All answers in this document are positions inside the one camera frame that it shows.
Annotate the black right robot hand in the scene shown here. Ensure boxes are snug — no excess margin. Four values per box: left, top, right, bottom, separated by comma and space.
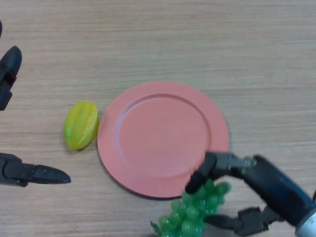
185, 151, 316, 237

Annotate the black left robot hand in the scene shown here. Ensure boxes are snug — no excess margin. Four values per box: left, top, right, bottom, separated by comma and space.
0, 20, 72, 187

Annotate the green plastic grape bunch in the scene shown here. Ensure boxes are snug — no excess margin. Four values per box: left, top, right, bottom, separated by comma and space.
150, 178, 233, 237

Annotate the pink round plate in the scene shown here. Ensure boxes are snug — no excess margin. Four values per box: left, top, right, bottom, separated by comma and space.
97, 81, 230, 200

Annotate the yellow green starfruit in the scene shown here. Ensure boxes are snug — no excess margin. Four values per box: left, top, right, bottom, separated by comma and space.
64, 100, 100, 152

